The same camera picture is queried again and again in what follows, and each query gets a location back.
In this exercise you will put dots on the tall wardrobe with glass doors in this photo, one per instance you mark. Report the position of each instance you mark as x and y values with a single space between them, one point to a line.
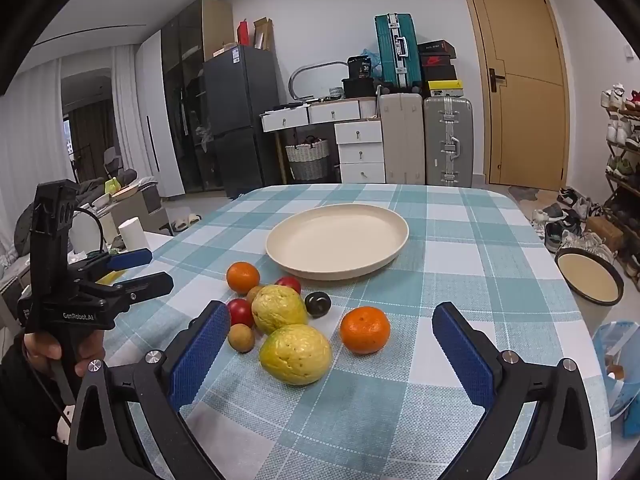
170 85

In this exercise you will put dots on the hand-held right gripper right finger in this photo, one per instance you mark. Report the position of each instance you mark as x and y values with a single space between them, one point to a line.
462 355

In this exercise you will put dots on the wooden door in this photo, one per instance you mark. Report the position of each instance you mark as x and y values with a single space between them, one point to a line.
525 85

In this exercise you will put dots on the person's left hand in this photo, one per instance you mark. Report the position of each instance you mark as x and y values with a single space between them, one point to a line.
37 347

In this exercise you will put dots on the brown longan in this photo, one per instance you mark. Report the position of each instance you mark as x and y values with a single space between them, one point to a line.
242 338
254 293

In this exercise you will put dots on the dark grey fridge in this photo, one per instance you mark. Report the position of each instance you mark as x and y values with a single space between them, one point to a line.
240 110

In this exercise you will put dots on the small white basket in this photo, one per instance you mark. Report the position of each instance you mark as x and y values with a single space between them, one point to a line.
336 93

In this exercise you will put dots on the yellow black shoe box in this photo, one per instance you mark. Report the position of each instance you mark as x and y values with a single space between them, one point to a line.
445 87

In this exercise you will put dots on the pair of beige slippers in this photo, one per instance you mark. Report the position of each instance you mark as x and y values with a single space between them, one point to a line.
186 222

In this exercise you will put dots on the black shoe box red logo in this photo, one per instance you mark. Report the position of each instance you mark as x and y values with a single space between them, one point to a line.
437 61

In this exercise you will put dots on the wooden shoe rack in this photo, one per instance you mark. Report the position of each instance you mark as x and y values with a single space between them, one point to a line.
617 185

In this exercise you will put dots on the group of shoes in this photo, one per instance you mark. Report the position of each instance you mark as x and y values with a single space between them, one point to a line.
565 230

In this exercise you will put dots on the cream basin with black rim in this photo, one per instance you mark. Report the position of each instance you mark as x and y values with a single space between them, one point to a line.
587 280

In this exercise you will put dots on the grey doormat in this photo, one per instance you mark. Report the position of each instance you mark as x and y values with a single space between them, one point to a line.
522 193

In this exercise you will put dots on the white drawer cabinet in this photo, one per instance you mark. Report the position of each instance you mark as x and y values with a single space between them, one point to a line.
359 152

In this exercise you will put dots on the yellow lemon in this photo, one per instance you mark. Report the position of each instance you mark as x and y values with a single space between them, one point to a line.
277 309

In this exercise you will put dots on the white curtains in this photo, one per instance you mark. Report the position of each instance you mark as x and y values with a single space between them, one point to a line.
30 150

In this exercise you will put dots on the teal suitcase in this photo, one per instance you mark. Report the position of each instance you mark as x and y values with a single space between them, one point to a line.
395 50

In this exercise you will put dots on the red tomato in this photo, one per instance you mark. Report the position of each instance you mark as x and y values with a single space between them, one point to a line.
290 284
240 312

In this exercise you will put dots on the orange tangerine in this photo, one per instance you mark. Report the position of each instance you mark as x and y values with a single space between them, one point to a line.
243 277
365 330

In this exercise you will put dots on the beige low cabinet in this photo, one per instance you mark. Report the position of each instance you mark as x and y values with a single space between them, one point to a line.
142 215

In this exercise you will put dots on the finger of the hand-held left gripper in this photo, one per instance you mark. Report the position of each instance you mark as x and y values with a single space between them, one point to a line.
130 259
145 285

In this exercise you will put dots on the yellow guava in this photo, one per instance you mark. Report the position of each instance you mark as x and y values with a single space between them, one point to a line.
295 354

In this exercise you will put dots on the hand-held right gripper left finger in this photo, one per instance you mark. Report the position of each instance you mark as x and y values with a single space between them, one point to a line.
200 355

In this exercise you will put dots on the blue white plastic bag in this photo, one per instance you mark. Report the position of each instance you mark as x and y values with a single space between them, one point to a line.
620 360

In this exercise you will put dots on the dark purple round fruit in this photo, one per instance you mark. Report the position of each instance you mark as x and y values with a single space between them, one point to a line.
318 303

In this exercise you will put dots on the white cylinder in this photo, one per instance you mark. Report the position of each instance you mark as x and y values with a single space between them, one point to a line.
131 234

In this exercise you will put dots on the white desk with drawers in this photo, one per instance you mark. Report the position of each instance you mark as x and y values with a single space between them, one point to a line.
300 115

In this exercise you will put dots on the brown cardboard box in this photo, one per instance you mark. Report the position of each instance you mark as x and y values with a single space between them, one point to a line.
602 232

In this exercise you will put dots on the silver suitcase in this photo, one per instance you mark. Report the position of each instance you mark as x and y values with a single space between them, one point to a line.
447 140

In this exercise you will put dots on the cream round plate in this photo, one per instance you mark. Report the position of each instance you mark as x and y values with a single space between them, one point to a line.
337 240

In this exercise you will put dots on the arched metal frame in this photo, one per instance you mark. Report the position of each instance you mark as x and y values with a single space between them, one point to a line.
300 72

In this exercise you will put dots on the person's left forearm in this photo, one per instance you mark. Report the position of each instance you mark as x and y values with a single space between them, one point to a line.
25 410

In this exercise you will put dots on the light blue plastic bag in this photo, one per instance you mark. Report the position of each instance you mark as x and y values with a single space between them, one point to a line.
372 57

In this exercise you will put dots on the woven laundry basket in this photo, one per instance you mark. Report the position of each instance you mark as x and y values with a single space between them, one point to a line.
307 160

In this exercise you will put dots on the black printed box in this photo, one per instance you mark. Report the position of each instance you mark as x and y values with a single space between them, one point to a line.
360 67

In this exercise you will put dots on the beige suitcase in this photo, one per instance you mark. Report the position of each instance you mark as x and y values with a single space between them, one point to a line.
402 140

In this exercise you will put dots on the shoe rack with shoes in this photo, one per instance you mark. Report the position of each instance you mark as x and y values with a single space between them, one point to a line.
620 130

